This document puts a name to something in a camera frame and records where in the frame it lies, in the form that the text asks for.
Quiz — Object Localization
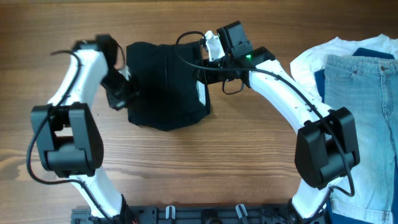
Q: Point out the black shorts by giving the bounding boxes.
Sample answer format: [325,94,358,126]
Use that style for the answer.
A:
[126,42,210,131]

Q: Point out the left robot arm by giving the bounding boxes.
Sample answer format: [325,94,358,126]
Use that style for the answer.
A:
[26,34,139,223]

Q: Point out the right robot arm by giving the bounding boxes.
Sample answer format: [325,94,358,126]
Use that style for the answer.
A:
[198,21,360,223]

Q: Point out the white t-shirt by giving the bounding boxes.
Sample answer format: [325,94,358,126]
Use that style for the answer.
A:
[290,34,397,101]

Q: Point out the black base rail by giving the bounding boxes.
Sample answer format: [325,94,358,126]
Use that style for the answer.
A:
[70,203,304,224]

